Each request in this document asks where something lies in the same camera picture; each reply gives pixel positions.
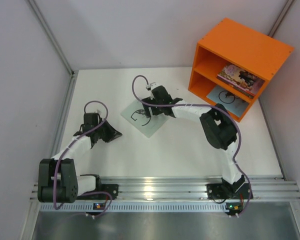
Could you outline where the aluminium mounting rail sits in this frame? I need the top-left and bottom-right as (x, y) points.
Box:
(29, 175), (300, 213)

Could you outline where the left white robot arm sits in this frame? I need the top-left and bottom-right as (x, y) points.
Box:
(37, 112), (122, 204)

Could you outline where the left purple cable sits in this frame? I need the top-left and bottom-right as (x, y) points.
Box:
(52, 100), (113, 211)

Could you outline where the dark cover paperback book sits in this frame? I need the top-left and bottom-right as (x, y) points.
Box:
(216, 76), (254, 99)

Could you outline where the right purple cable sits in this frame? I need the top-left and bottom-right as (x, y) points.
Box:
(131, 74), (253, 218)

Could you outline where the orange wooden shelf cabinet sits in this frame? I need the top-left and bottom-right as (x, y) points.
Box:
(188, 18), (294, 122)

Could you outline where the pink Shakespeare story book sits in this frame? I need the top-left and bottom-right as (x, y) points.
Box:
(216, 64), (265, 97)

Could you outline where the light blue booklet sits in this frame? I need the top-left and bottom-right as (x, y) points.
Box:
(206, 85), (249, 117)

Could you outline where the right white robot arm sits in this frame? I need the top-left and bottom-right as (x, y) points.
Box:
(141, 83), (253, 202)

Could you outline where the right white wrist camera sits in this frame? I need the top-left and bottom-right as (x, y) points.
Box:
(145, 82), (158, 91)

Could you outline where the purple cable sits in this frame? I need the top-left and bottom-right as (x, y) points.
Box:
(131, 74), (253, 218)
(52, 100), (113, 211)

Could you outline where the pale green Gatsby book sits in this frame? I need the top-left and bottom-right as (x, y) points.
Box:
(120, 100), (168, 138)

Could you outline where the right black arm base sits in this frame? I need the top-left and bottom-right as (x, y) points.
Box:
(206, 183), (229, 204)

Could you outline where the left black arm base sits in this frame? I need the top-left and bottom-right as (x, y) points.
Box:
(97, 184), (119, 200)

